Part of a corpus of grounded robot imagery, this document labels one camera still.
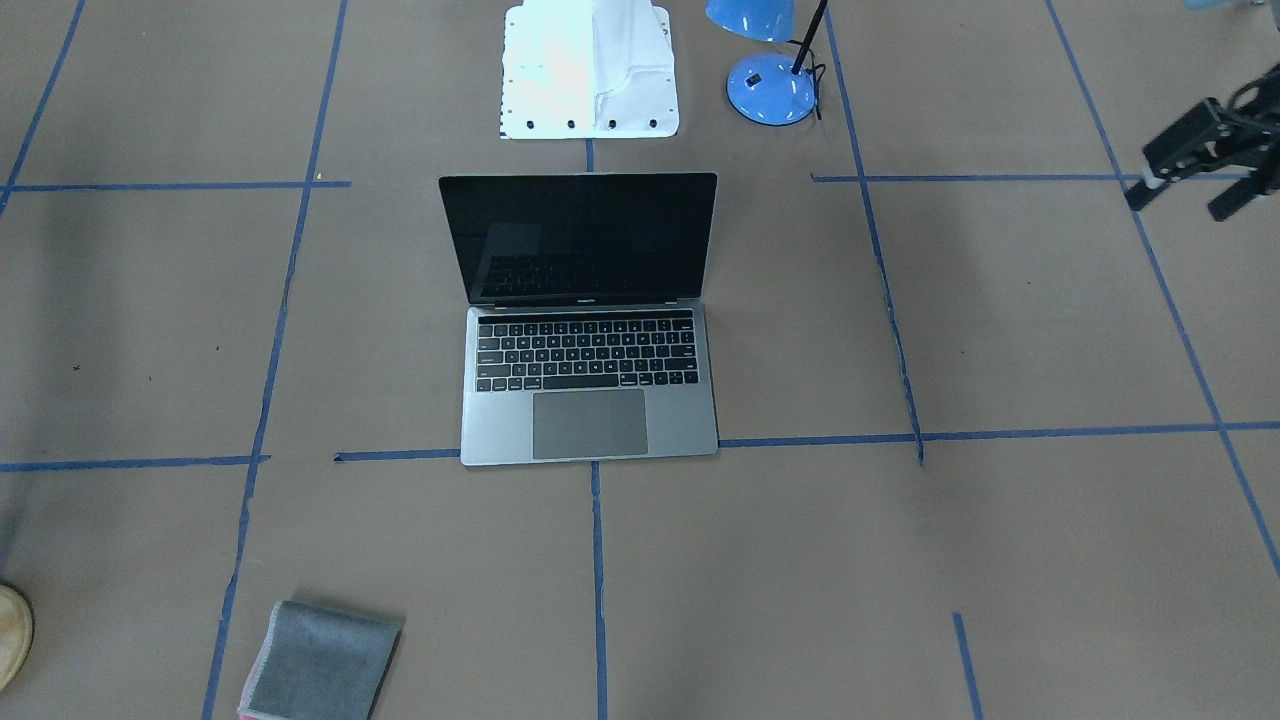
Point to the silver grey laptop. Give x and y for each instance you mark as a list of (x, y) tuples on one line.
[(586, 336)]

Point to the wooden mug tree stand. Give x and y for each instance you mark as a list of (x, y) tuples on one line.
[(17, 633)]

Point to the grey pink folded cloth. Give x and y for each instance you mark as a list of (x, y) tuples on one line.
[(319, 663)]

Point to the blue desk lamp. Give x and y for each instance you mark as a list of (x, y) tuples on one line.
[(771, 89)]

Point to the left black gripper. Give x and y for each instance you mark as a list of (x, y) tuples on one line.
[(1193, 143)]

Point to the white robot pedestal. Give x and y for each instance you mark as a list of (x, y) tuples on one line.
[(588, 69)]

